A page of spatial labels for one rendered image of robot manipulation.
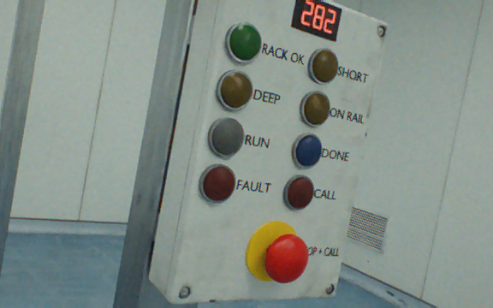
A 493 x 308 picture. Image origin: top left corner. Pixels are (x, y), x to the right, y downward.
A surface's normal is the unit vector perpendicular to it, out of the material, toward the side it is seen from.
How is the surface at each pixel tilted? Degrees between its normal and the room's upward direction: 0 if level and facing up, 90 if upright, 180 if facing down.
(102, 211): 90
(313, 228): 90
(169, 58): 90
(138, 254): 90
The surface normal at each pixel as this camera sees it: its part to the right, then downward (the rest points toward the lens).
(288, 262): 0.45, 0.14
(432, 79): -0.83, -0.12
